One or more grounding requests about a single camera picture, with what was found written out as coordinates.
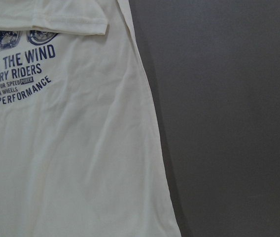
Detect cream long-sleeve printed shirt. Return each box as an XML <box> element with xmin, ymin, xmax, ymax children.
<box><xmin>0</xmin><ymin>0</ymin><xmax>180</xmax><ymax>237</ymax></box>

